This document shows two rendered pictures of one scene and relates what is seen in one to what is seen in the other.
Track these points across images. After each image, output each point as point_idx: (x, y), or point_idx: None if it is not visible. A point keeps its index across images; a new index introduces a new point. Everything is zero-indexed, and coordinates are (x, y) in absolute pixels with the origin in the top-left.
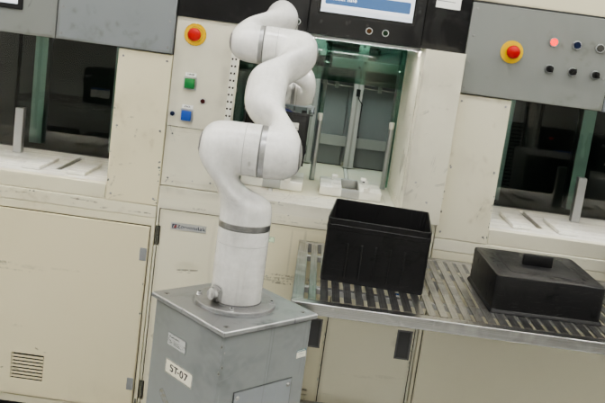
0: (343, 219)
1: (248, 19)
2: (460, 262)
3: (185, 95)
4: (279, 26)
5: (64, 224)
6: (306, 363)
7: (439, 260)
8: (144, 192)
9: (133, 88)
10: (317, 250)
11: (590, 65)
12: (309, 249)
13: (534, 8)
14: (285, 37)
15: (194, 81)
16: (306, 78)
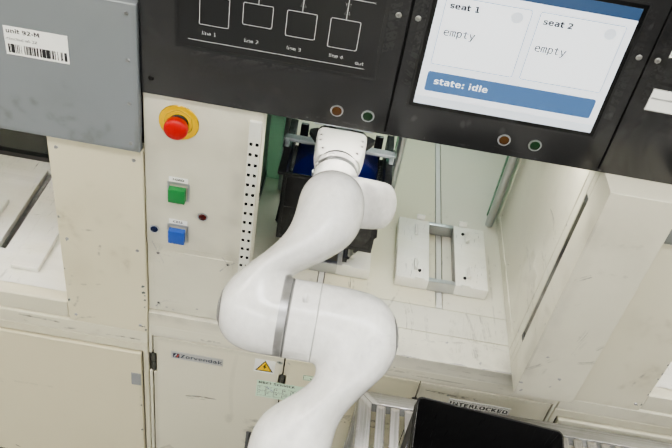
0: (426, 418)
1: (253, 277)
2: (594, 433)
3: (173, 207)
4: (322, 258)
5: (18, 341)
6: None
7: (564, 433)
8: (126, 318)
9: (83, 194)
10: (383, 436)
11: None
12: (372, 409)
13: None
14: (330, 337)
15: (185, 191)
16: (379, 218)
